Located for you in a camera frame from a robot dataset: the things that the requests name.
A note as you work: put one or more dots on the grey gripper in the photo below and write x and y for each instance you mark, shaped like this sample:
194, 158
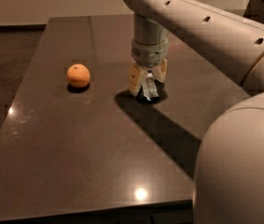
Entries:
148, 54

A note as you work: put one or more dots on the blue white rxbar wrapper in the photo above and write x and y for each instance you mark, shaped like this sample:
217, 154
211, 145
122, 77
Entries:
148, 92

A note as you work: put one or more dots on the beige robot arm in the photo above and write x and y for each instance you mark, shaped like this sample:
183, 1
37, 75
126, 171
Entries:
219, 58

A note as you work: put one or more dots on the orange fruit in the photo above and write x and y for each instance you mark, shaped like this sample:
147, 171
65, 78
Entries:
78, 75

